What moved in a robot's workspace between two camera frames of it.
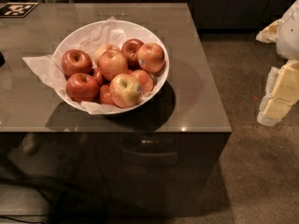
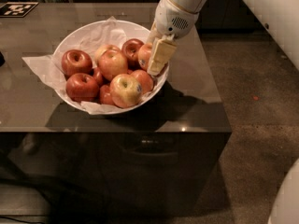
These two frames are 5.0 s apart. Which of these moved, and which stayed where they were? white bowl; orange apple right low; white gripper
Moved: white gripper
Stayed: orange apple right low; white bowl
